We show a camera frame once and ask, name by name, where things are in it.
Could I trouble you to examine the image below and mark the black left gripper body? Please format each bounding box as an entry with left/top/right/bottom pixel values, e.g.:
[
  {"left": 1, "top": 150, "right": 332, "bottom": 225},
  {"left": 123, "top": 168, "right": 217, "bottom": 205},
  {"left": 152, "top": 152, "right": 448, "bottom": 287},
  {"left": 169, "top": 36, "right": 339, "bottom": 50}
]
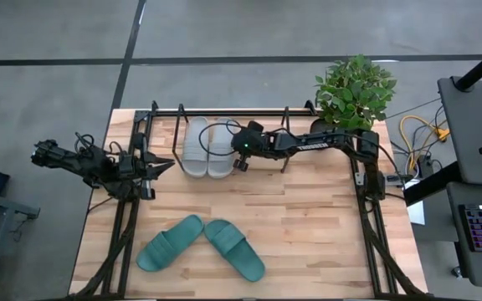
[{"left": 131, "top": 133, "right": 158, "bottom": 201}]

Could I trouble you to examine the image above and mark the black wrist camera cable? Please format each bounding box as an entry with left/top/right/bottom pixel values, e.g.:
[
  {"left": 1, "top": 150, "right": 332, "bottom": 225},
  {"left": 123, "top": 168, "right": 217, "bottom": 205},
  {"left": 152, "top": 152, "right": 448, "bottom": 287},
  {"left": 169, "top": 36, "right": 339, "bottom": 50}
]
[{"left": 198, "top": 120, "right": 244, "bottom": 158}]

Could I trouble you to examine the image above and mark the grey desk with pole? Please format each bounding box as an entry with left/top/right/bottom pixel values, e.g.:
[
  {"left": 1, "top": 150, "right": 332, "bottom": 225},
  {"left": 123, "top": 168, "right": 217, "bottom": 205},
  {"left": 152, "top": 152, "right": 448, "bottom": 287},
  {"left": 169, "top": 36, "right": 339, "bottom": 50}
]
[{"left": 437, "top": 74, "right": 482, "bottom": 187}]

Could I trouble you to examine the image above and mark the grey rubber slide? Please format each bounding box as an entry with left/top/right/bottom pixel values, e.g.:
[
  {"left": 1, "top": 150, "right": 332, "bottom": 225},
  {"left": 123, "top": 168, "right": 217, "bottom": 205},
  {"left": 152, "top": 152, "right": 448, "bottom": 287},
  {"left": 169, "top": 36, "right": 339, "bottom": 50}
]
[
  {"left": 207, "top": 116, "right": 237, "bottom": 180},
  {"left": 181, "top": 115, "right": 210, "bottom": 179}
]

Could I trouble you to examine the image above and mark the grey power strip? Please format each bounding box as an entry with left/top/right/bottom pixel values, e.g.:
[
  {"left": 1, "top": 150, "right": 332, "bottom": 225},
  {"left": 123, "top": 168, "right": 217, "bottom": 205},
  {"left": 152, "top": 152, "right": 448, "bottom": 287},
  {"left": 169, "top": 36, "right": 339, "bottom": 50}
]
[{"left": 385, "top": 173, "right": 413, "bottom": 187}]

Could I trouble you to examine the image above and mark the black plant pot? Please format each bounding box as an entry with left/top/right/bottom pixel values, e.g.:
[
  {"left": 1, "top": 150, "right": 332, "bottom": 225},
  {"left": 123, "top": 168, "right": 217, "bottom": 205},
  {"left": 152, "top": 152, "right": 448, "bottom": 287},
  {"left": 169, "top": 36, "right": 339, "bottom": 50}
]
[{"left": 310, "top": 118, "right": 339, "bottom": 134}]

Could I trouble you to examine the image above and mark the black slanted pole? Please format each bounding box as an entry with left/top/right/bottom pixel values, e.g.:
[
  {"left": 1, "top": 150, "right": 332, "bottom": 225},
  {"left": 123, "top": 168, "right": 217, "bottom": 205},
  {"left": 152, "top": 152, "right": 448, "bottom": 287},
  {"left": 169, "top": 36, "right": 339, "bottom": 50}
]
[{"left": 454, "top": 39, "right": 482, "bottom": 92}]

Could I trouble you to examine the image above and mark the yellow cable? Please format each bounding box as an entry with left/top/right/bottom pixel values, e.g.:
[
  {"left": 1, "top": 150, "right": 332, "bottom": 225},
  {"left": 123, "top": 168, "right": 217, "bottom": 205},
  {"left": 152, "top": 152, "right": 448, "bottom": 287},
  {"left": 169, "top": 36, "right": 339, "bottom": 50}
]
[{"left": 398, "top": 115, "right": 450, "bottom": 168}]

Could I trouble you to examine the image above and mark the green leafy plant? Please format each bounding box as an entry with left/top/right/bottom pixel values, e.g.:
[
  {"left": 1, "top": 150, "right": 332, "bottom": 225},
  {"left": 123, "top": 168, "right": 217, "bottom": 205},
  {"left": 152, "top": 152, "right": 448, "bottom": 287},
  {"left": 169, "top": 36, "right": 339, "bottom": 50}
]
[{"left": 314, "top": 54, "right": 397, "bottom": 131}]

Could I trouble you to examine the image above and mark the green rubber slide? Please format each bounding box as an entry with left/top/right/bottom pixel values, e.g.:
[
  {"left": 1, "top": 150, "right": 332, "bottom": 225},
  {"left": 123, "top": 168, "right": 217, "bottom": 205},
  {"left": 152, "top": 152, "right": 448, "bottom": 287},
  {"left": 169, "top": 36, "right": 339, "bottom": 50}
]
[
  {"left": 136, "top": 214, "right": 205, "bottom": 273},
  {"left": 203, "top": 219, "right": 266, "bottom": 283}
]

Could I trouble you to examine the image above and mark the wooden shelf with black frame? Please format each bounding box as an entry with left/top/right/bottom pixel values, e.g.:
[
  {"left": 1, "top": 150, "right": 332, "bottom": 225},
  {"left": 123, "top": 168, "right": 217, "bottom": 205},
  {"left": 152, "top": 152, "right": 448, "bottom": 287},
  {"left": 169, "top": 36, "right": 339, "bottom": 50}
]
[{"left": 172, "top": 103, "right": 297, "bottom": 175}]

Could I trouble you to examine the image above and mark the white paper sheet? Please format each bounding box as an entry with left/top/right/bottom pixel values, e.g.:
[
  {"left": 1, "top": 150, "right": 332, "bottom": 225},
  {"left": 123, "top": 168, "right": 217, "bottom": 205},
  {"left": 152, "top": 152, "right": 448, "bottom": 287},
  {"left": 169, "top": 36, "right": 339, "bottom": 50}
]
[{"left": 408, "top": 202, "right": 426, "bottom": 226}]

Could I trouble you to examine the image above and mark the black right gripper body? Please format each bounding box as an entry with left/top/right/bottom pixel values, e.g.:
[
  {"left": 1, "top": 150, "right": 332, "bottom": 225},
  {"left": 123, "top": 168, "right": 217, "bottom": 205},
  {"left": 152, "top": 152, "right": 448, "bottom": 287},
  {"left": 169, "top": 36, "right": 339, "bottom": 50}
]
[{"left": 230, "top": 120, "right": 268, "bottom": 173}]

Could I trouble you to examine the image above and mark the black metal table frame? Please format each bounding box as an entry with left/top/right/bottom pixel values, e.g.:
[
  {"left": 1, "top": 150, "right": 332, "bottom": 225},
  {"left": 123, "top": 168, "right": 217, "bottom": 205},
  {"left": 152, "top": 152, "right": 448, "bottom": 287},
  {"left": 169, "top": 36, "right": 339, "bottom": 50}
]
[{"left": 69, "top": 99, "right": 430, "bottom": 301}]

